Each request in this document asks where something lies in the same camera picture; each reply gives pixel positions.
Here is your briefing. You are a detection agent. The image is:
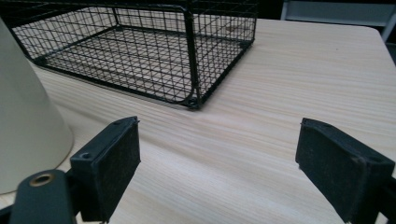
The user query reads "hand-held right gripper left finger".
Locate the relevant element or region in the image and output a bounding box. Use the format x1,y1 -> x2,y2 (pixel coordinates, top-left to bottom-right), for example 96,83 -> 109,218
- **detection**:
69,116 -> 142,224

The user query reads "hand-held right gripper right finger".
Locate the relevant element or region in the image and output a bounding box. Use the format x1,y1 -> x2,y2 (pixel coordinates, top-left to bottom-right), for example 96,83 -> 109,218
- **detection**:
294,117 -> 396,224

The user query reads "cream white cone-shaped object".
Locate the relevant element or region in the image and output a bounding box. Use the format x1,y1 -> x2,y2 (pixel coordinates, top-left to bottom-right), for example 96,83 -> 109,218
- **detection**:
0,17 -> 75,195

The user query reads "black wire mesh basket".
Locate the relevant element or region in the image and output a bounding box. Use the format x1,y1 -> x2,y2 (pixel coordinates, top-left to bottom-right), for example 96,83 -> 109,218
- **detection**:
0,0 -> 260,110

